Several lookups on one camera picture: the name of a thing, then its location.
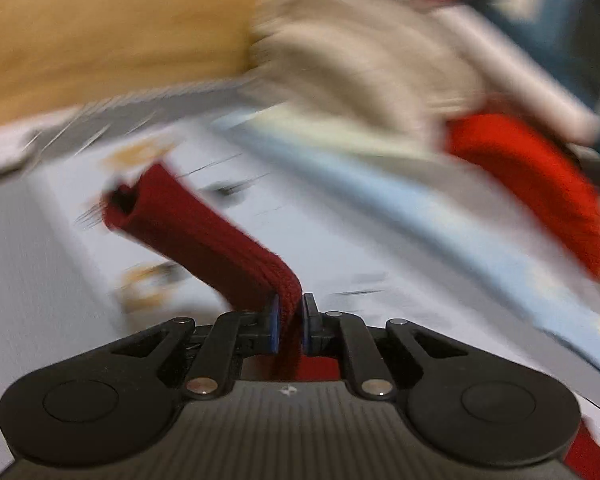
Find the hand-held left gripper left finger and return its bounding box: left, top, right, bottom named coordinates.
left=107, top=294, right=281, bottom=401

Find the white folded cloth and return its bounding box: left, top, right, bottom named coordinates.
left=430, top=7, right=600, bottom=147

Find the light blue duvet cover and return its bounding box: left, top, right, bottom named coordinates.
left=214, top=109, right=600, bottom=361

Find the dark red knit garment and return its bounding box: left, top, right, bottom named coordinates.
left=101, top=161, right=342, bottom=383

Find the bright red folded blanket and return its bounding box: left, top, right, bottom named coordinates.
left=444, top=111, right=600, bottom=280

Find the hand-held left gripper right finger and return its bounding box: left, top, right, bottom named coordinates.
left=300, top=292, right=470, bottom=401

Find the cream folded blanket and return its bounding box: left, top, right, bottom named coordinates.
left=249, top=0, right=487, bottom=147

